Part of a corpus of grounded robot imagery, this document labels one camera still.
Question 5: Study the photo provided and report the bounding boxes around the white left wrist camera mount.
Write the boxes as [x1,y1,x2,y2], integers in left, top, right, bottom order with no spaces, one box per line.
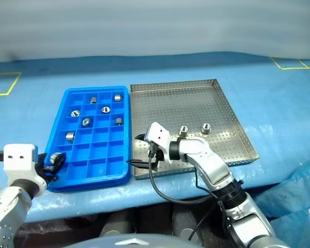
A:
[2,144,48,193]

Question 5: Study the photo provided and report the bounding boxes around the dark grey rounded shape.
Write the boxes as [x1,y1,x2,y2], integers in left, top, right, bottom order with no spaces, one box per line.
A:
[99,210,135,237]
[172,206,205,241]

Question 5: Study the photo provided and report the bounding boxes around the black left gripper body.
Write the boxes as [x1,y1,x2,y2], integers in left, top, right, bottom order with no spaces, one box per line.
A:
[35,153,51,184]

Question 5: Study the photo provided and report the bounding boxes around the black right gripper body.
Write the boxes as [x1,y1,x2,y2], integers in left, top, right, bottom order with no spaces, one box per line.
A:
[147,141,166,166]

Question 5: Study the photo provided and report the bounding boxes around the blue compartment plastic tray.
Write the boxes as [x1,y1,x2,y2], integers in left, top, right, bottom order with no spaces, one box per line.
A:
[45,85,132,193]

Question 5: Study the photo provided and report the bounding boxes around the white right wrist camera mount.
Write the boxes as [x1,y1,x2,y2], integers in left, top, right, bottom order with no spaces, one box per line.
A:
[144,122,175,171]

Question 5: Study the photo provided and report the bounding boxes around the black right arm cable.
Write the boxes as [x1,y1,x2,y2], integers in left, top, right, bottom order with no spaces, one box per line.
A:
[147,144,223,241]

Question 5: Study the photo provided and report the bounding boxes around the silver robot torso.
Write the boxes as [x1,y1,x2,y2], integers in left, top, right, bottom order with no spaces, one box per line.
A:
[74,234,197,248]

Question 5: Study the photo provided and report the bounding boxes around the thin black arm wire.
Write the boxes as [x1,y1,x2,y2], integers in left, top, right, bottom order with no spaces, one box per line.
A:
[194,167,219,201]

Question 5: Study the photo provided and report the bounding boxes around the perforated steel tray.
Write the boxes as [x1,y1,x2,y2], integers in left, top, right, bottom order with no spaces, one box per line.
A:
[130,79,260,181]

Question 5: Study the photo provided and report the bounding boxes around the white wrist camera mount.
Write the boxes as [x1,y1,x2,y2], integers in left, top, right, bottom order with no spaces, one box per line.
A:
[144,122,175,171]
[2,144,48,193]

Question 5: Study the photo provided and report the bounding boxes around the blue draped plastic sheet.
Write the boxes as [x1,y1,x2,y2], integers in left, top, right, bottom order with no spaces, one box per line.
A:
[253,154,310,248]

